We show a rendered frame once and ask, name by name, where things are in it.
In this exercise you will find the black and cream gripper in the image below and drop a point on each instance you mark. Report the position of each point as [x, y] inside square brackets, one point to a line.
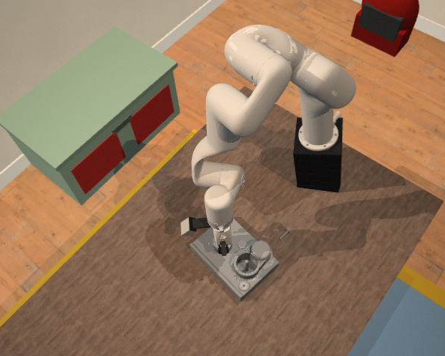
[223, 239]

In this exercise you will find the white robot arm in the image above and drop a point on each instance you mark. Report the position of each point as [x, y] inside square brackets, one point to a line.
[322, 85]

